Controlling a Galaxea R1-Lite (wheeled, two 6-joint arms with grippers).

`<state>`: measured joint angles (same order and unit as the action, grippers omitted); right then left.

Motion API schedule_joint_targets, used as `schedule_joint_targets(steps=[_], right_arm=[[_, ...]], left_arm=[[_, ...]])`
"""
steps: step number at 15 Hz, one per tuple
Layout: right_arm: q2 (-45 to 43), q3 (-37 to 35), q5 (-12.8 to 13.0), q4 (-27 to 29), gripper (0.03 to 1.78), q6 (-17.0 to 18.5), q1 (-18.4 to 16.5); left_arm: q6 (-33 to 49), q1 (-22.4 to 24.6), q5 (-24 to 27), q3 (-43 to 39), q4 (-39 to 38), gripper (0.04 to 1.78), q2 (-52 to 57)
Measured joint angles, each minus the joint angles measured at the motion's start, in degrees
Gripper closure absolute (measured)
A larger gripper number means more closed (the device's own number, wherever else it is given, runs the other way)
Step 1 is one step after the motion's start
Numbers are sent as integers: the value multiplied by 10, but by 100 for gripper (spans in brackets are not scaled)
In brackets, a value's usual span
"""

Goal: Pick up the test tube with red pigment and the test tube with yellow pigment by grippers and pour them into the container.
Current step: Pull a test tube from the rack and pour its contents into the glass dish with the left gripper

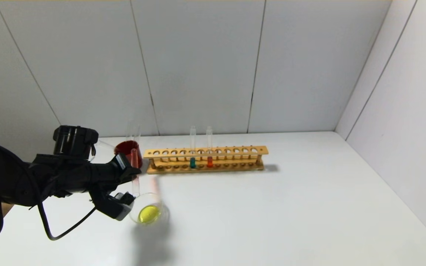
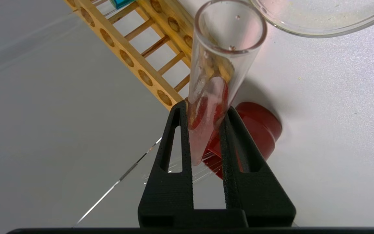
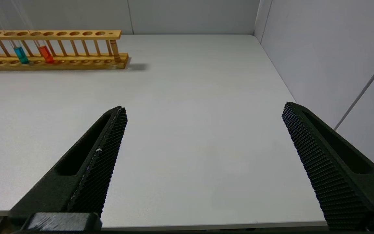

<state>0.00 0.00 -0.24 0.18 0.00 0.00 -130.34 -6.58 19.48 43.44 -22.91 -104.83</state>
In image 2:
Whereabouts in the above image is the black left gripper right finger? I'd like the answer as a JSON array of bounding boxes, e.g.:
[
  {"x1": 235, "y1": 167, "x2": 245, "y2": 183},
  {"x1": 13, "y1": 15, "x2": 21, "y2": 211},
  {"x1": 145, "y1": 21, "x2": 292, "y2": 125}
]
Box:
[{"x1": 219, "y1": 107, "x2": 296, "y2": 228}]

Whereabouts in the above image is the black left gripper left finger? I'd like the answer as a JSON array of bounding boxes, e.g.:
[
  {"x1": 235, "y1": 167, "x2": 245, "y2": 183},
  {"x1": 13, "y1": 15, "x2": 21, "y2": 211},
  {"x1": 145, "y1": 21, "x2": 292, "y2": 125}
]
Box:
[{"x1": 138, "y1": 100, "x2": 194, "y2": 228}]

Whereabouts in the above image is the test tube with orange-red pigment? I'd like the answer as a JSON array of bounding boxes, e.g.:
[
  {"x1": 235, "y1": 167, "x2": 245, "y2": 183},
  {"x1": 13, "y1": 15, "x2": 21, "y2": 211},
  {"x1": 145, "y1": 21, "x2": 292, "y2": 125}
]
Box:
[{"x1": 187, "y1": 0, "x2": 268, "y2": 167}]

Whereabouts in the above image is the wooden test tube rack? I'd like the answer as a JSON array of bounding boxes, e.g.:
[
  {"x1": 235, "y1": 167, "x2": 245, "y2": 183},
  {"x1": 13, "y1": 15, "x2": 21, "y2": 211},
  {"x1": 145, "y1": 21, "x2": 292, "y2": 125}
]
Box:
[{"x1": 64, "y1": 0, "x2": 194, "y2": 111}]

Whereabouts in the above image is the dark red cup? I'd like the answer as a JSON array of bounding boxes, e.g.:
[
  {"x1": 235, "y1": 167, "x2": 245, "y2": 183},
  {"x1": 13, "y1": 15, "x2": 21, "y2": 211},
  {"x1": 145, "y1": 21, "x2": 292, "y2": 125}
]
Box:
[{"x1": 203, "y1": 102, "x2": 283, "y2": 180}]

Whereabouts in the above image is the clear glass dish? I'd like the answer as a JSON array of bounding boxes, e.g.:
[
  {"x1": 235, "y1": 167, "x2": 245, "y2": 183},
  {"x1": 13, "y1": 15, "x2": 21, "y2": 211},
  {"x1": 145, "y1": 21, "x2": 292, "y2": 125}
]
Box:
[{"x1": 249, "y1": 0, "x2": 374, "y2": 38}]

